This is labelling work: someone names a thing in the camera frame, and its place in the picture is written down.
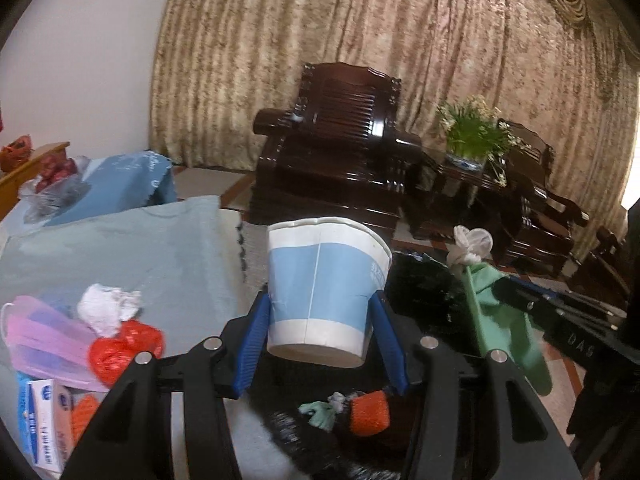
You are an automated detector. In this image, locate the beige patterned curtain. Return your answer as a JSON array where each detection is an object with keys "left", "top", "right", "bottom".
[{"left": 149, "top": 0, "right": 640, "bottom": 211}]

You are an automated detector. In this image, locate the white wad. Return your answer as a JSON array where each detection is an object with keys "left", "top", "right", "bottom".
[{"left": 446, "top": 226, "right": 493, "bottom": 267}]

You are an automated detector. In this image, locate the white and blue box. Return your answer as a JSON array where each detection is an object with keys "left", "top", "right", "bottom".
[{"left": 17, "top": 372, "right": 77, "bottom": 479}]

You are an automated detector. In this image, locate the orange foam fruit net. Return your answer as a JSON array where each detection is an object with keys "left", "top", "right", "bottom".
[
  {"left": 348, "top": 391, "right": 391, "bottom": 436},
  {"left": 70, "top": 394, "right": 102, "bottom": 453}
]

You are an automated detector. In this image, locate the blue and white paper cup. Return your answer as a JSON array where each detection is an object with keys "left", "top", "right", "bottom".
[{"left": 265, "top": 216, "right": 393, "bottom": 370}]

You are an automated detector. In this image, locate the green cloth with white flower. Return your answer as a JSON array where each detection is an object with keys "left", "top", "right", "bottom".
[{"left": 460, "top": 260, "right": 553, "bottom": 396}]

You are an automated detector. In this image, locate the red apple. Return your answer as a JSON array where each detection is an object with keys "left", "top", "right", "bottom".
[
  {"left": 38, "top": 156, "right": 66, "bottom": 183},
  {"left": 56, "top": 159, "right": 79, "bottom": 188}
]

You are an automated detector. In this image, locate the white crumpled tissue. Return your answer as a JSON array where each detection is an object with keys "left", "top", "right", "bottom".
[{"left": 76, "top": 283, "right": 142, "bottom": 337}]

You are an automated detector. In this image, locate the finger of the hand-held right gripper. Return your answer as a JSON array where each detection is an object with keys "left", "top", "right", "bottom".
[
  {"left": 542, "top": 290, "right": 628, "bottom": 319},
  {"left": 491, "top": 276, "right": 561, "bottom": 333}
]

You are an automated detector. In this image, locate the dark wooden chair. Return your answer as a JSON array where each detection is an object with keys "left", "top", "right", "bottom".
[{"left": 570, "top": 226, "right": 633, "bottom": 311}]

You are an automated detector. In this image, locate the white lace table cover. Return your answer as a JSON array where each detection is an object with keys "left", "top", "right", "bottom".
[{"left": 217, "top": 208, "right": 273, "bottom": 311}]

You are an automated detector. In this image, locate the glass fruit bowl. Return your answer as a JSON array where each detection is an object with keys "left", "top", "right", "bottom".
[{"left": 19, "top": 174, "right": 91, "bottom": 222}]

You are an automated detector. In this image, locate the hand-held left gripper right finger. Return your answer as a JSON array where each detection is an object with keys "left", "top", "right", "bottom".
[{"left": 367, "top": 292, "right": 583, "bottom": 480}]

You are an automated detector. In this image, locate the pink face mask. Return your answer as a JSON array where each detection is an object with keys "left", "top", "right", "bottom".
[{"left": 0, "top": 295, "right": 116, "bottom": 393}]

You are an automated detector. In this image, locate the light wooden sideboard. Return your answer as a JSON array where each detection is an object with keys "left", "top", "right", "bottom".
[{"left": 0, "top": 142, "right": 71, "bottom": 221}]

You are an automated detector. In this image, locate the red-brown ornament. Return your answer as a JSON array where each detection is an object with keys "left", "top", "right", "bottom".
[{"left": 0, "top": 135, "right": 34, "bottom": 173}]

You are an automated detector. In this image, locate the small green glove scrap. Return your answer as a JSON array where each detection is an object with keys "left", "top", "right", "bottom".
[{"left": 299, "top": 393, "right": 348, "bottom": 433}]

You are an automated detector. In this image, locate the red foil wrapper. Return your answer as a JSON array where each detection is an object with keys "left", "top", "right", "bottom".
[{"left": 88, "top": 320, "right": 166, "bottom": 388}]

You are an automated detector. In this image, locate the blue patterned cloth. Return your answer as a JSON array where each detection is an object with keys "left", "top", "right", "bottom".
[{"left": 45, "top": 151, "right": 177, "bottom": 226}]

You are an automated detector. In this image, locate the green plant in patterned pot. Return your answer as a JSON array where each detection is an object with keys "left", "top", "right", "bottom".
[{"left": 436, "top": 96, "right": 517, "bottom": 186}]

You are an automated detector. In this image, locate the dark wooden side table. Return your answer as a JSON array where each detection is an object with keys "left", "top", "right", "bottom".
[{"left": 400, "top": 150, "right": 511, "bottom": 261}]

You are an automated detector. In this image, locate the dark wooden armchair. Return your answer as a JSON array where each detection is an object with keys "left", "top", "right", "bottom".
[
  {"left": 492, "top": 119, "right": 591, "bottom": 278},
  {"left": 248, "top": 62, "right": 426, "bottom": 233}
]

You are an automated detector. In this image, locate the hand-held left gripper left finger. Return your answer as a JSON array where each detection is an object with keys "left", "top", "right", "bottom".
[{"left": 60, "top": 290, "right": 273, "bottom": 480}]

